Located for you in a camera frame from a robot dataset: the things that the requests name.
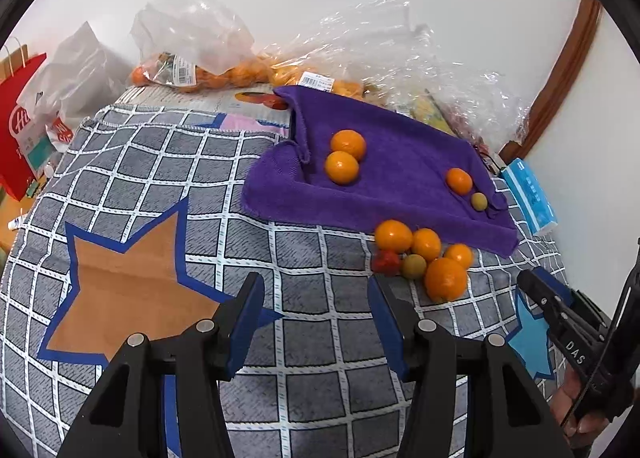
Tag red paper bag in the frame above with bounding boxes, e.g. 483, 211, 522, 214
0, 35, 48, 203

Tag white printed sheet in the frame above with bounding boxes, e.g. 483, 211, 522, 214
120, 85, 296, 131

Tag clear bag of oranges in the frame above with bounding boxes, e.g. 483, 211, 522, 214
129, 0, 271, 93
265, 38, 386, 106

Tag crumpled clear plastic wrap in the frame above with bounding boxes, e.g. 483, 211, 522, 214
310, 0, 531, 149

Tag yellow package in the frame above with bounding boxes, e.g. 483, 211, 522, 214
410, 90, 458, 133

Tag small red tomato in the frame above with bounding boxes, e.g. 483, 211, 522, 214
371, 251, 402, 275

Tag orange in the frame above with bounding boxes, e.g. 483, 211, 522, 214
374, 220, 414, 253
446, 168, 474, 194
411, 228, 443, 261
330, 129, 367, 160
443, 243, 474, 269
324, 151, 361, 187
424, 258, 469, 303

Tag grey checked blanket with stars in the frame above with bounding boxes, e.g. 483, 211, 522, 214
0, 105, 576, 458

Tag bag of red cherry tomatoes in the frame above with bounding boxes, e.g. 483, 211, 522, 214
447, 102, 488, 149

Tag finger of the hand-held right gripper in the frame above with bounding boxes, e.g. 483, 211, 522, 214
516, 269, 586, 344
532, 266, 608, 326

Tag pink patterned cloth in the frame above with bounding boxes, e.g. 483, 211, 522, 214
192, 112, 291, 136

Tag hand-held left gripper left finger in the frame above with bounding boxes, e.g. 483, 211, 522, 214
57, 272, 266, 458

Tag brown wooden door frame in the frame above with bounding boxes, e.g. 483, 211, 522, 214
497, 0, 603, 163

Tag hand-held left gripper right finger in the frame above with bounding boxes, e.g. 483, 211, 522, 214
367, 277, 576, 458

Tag blue tissue box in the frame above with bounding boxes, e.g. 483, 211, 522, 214
500, 159, 559, 237

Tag black braided cable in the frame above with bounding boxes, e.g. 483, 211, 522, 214
560, 238, 640, 431

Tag person's right hand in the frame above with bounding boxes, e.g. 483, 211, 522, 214
550, 368, 586, 439

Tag wooden nightstand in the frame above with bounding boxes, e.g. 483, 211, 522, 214
0, 188, 36, 259

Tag red and white plastic bag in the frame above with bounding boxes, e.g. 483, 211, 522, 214
45, 110, 81, 153

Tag teal and white box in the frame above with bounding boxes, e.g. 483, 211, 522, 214
15, 130, 56, 179

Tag purple towel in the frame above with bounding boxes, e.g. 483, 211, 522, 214
241, 85, 519, 259

